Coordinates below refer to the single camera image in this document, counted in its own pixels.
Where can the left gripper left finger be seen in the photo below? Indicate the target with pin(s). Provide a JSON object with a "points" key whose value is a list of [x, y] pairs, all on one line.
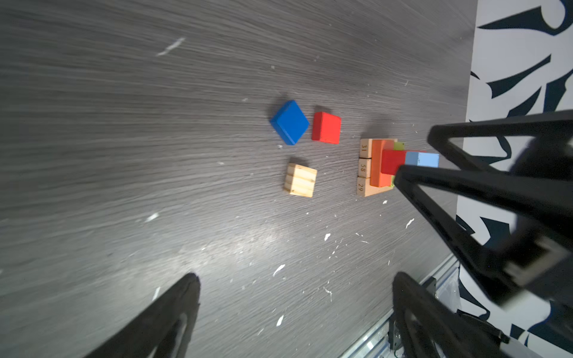
{"points": [[163, 329]]}

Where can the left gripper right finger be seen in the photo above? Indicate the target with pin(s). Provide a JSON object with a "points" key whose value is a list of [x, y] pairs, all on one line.
{"points": [[435, 326]]}

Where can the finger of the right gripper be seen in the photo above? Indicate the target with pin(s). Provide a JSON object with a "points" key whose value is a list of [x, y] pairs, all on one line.
{"points": [[551, 128], [510, 233]]}

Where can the light blue wood block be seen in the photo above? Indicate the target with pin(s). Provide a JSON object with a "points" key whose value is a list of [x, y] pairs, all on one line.
{"points": [[422, 159]]}

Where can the natural wood block long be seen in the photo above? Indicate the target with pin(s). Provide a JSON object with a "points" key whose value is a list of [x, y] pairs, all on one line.
{"points": [[366, 146], [364, 167], [365, 189]]}

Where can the orange wood block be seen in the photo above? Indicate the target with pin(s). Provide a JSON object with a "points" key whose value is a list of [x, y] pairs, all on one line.
{"points": [[377, 177]]}

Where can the red arch wood block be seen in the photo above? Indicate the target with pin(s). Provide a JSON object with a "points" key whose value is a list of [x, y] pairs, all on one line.
{"points": [[391, 160]]}

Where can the small natural wood cube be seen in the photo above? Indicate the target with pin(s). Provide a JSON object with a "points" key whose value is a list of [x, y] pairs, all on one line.
{"points": [[300, 180]]}

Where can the small red wood cube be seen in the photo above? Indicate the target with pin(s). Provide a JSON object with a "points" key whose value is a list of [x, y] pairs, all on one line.
{"points": [[326, 128]]}

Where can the dark blue wood cube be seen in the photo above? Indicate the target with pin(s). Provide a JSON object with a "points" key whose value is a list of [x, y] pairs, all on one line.
{"points": [[290, 123]]}

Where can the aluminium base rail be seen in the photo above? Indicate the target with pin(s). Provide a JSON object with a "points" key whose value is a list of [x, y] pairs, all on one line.
{"points": [[384, 339]]}

